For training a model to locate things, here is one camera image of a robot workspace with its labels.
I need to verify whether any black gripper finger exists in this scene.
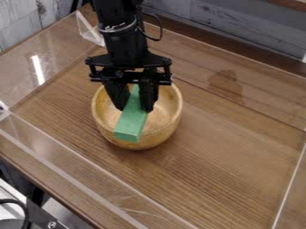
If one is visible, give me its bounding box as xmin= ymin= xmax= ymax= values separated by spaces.
xmin=102 ymin=78 xmax=130 ymax=111
xmin=138 ymin=78 xmax=158 ymax=113

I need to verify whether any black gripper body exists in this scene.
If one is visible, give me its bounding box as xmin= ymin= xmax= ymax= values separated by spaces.
xmin=85 ymin=24 xmax=172 ymax=85

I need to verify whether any green rectangular block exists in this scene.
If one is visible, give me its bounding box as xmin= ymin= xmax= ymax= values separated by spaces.
xmin=114 ymin=85 xmax=146 ymax=143

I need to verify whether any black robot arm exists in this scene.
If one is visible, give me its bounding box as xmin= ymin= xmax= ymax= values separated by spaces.
xmin=85 ymin=0 xmax=172 ymax=113

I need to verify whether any brown wooden bowl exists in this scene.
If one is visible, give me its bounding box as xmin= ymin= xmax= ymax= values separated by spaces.
xmin=90 ymin=84 xmax=183 ymax=150

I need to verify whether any clear acrylic corner bracket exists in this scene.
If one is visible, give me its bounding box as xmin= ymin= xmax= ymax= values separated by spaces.
xmin=74 ymin=11 xmax=105 ymax=47

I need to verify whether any black cable bottom left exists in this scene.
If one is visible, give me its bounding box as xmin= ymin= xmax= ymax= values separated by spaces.
xmin=0 ymin=199 xmax=30 ymax=229

